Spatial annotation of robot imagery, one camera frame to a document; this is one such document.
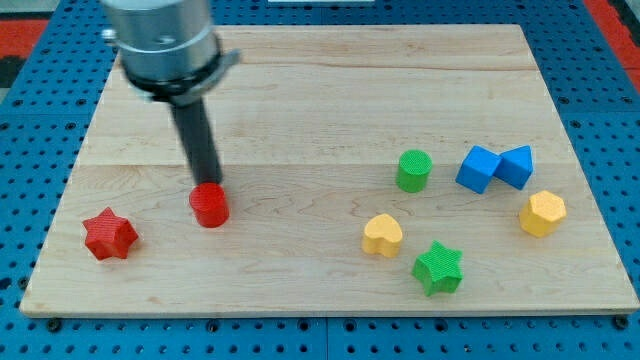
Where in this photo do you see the red star block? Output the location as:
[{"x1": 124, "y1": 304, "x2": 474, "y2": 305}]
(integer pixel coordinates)
[{"x1": 82, "y1": 207, "x2": 139, "y2": 260}]

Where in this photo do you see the green star block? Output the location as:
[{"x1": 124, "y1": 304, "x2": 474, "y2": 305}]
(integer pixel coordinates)
[{"x1": 411, "y1": 240, "x2": 464, "y2": 297}]

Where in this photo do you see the yellow heart block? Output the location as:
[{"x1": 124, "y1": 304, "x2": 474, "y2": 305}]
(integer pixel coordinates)
[{"x1": 361, "y1": 213, "x2": 403, "y2": 258}]

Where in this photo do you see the wooden board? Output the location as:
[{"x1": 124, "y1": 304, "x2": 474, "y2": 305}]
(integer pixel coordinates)
[{"x1": 20, "y1": 25, "x2": 639, "y2": 318}]

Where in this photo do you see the green cylinder block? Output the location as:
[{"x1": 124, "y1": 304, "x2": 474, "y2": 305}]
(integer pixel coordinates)
[{"x1": 396, "y1": 149, "x2": 433, "y2": 193}]

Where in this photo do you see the red cylinder block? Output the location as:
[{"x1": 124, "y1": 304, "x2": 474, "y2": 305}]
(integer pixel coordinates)
[{"x1": 189, "y1": 182, "x2": 230, "y2": 228}]

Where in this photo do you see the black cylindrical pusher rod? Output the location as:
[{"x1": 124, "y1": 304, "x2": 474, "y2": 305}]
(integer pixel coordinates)
[{"x1": 170, "y1": 99, "x2": 223, "y2": 185}]

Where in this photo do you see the yellow hexagon block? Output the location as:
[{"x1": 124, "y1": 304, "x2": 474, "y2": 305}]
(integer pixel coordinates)
[{"x1": 518, "y1": 190, "x2": 567, "y2": 238}]

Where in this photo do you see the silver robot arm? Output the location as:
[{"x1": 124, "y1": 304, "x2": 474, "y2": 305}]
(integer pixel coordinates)
[{"x1": 101, "y1": 0, "x2": 240, "y2": 185}]

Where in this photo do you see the blue triangular prism block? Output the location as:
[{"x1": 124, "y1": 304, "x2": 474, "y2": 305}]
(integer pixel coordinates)
[{"x1": 494, "y1": 145, "x2": 534, "y2": 190}]

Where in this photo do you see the blue cube block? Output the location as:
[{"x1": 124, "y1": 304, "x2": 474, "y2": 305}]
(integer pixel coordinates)
[{"x1": 455, "y1": 145, "x2": 502, "y2": 194}]

